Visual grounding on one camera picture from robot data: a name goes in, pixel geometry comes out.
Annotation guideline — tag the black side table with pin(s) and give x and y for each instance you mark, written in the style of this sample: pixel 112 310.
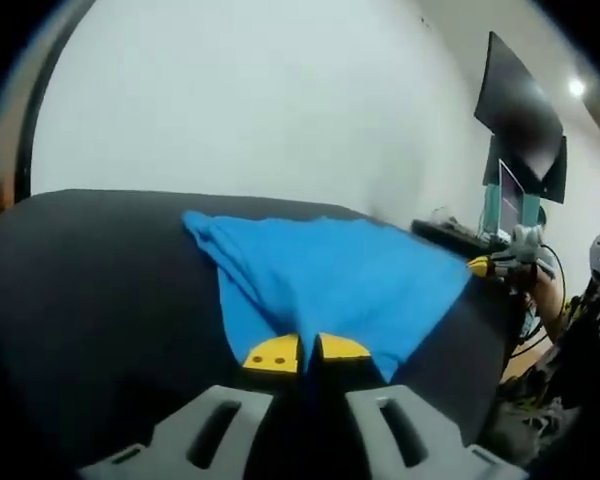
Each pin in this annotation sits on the black side table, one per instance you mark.
pixel 450 235

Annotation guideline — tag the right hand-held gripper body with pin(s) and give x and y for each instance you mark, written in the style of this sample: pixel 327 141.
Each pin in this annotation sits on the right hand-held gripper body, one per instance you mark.
pixel 526 242

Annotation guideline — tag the blue cloth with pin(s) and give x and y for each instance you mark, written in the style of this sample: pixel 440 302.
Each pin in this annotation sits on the blue cloth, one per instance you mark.
pixel 330 270

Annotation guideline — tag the black-framed glass partition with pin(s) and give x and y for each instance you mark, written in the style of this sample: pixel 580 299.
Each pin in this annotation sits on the black-framed glass partition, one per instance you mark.
pixel 7 150

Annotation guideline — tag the ceiling light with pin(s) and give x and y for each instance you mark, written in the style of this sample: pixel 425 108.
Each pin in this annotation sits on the ceiling light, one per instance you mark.
pixel 576 86

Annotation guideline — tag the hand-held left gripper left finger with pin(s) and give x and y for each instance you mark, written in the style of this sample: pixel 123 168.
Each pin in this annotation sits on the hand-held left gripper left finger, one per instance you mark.
pixel 220 430

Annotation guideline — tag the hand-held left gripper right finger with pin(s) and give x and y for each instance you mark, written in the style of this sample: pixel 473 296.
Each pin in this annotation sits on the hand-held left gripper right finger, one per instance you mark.
pixel 380 430

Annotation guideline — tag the large black monitor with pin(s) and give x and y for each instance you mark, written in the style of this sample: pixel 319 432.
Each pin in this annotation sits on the large black monitor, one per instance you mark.
pixel 520 100

